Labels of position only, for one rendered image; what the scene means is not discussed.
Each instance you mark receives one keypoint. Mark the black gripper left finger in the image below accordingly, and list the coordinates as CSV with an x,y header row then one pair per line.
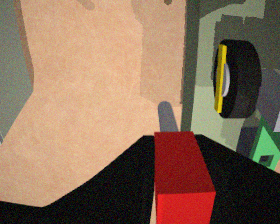
x,y
122,193

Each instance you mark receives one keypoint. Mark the red block with grey rod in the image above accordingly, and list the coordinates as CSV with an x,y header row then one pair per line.
x,y
184,192

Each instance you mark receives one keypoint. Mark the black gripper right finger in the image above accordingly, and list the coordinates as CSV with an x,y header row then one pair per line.
x,y
246,192

